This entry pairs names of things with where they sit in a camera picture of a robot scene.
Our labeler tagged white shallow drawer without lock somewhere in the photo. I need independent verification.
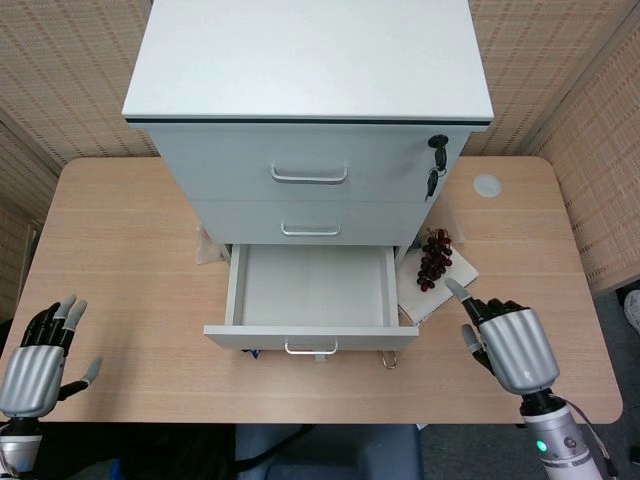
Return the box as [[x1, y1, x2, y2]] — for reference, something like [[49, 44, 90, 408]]
[[192, 198, 427, 247]]

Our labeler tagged black key in lock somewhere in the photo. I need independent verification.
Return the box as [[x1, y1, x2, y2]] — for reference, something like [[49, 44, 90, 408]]
[[427, 134, 452, 172]]

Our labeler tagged white shoe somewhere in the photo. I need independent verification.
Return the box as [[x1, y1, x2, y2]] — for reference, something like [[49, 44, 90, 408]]
[[623, 289, 640, 332]]

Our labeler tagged black hanging spare key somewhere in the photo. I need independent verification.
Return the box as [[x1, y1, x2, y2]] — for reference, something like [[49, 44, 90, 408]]
[[424, 168, 447, 202]]

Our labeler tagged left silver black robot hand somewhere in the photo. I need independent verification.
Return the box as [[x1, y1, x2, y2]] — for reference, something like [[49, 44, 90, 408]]
[[0, 293, 105, 420]]

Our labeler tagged dark purple grape bunch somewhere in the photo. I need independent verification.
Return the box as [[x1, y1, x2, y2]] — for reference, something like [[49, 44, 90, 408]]
[[416, 227, 456, 293]]

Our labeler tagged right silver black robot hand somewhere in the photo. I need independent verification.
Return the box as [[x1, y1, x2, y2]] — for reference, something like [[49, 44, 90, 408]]
[[444, 277, 561, 398]]

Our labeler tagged round white table grommet cap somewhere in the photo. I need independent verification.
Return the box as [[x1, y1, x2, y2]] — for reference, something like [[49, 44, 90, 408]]
[[472, 173, 503, 199]]

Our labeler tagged white shallow drawer with lock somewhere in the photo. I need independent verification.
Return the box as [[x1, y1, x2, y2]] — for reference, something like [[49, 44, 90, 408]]
[[146, 124, 472, 204]]

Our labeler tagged thin cable on arm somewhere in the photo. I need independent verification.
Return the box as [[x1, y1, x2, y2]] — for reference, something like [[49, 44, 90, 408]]
[[567, 398, 619, 479]]

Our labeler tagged white three-drawer cabinet body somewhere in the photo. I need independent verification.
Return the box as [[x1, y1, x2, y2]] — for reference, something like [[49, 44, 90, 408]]
[[122, 0, 495, 281]]

